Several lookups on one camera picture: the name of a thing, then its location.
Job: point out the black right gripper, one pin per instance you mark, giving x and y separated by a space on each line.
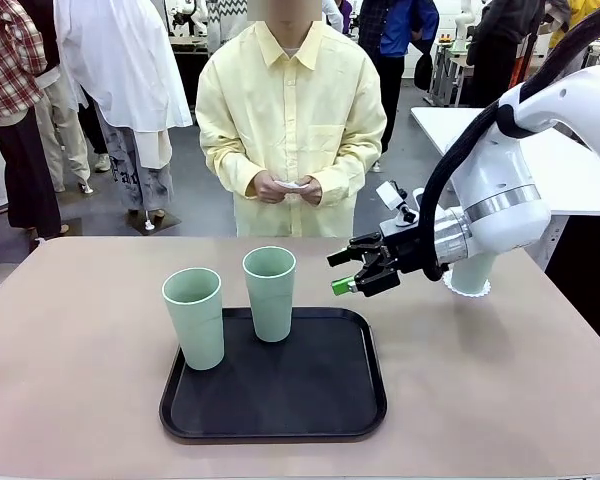
405 250

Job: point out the white scalloped paper coaster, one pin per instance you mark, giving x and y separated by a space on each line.
447 285
290 184

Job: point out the mint green plastic cup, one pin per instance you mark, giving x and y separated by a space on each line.
472 277
270 310
200 330

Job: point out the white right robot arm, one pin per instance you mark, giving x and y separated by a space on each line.
505 185

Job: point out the person's left forearm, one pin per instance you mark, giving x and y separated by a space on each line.
350 172

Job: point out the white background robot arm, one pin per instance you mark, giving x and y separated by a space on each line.
461 30

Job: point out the person's right forearm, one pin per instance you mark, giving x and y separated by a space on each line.
227 172

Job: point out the person's left hand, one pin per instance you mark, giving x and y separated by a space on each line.
311 192

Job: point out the person's right hand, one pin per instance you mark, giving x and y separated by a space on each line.
269 190

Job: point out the white background table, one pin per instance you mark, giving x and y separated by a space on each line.
430 125

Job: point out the black plastic tray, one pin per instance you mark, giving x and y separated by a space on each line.
290 390

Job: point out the person in yellow shirt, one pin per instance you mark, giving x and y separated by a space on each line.
290 115

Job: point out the black hanging bag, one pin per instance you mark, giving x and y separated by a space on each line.
423 72

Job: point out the person in black clothes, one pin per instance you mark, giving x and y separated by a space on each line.
590 280

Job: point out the person in blue jacket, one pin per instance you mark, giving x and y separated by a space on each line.
397 30

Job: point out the person in dark jacket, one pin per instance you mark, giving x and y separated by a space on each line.
500 45

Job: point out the person in zigzag sweater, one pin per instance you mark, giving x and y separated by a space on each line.
227 22

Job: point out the person in yellow jacket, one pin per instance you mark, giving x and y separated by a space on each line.
565 20

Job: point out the person in beige trousers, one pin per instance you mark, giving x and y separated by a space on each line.
62 135

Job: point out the person in plaid shirt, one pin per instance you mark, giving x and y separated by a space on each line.
5 60

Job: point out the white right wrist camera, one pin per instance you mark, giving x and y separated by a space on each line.
392 197

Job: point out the orange and black post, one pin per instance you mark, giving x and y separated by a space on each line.
525 60

